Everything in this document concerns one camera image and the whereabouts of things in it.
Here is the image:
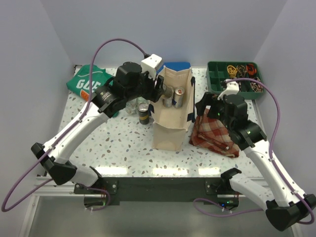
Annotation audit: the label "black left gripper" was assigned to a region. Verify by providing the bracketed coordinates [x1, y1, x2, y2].
[125, 67, 165, 102]

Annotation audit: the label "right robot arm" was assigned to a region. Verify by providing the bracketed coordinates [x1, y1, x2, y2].
[196, 92, 316, 231]

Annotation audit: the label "orange black hair ties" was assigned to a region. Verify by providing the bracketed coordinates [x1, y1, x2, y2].
[245, 63, 258, 76]

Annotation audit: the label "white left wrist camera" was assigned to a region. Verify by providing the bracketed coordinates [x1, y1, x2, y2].
[140, 54, 163, 79]

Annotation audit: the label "red plaid cloth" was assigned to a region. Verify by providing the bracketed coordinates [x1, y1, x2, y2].
[189, 114, 240, 158]

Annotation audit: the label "red tab can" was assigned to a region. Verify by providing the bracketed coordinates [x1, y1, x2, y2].
[163, 97, 173, 108]
[173, 87, 185, 108]

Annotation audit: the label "black can silver tab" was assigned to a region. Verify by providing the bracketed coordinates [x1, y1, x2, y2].
[138, 102, 150, 125]

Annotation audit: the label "beige canvas tote bag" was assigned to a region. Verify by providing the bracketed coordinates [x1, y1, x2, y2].
[149, 67, 195, 151]

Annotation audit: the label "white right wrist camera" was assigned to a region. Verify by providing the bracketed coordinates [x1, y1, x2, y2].
[217, 79, 239, 100]

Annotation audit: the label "black can foil top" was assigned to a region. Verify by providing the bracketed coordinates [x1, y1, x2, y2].
[162, 86, 174, 99]

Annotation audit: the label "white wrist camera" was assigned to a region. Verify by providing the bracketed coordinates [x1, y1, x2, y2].
[140, 54, 163, 79]
[217, 79, 239, 100]

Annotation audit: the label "green Guess t-shirt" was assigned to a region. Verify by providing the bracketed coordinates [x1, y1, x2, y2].
[66, 65, 112, 101]

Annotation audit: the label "green cap soda bottle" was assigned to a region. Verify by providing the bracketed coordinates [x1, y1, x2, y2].
[136, 97, 147, 104]

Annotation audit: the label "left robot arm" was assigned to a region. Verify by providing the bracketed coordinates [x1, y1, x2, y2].
[31, 60, 163, 194]

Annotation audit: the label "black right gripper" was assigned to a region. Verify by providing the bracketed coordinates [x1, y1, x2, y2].
[195, 91, 233, 129]

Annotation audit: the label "folded blue cloth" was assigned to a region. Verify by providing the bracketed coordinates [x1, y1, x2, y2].
[158, 62, 191, 73]

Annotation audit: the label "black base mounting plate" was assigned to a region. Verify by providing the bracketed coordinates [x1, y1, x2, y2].
[74, 177, 239, 208]

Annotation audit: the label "pink patterned hair ties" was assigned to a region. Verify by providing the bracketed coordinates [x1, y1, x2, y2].
[249, 77, 264, 93]

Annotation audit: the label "green compartment tray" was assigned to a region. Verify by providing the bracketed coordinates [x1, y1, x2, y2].
[206, 61, 265, 100]

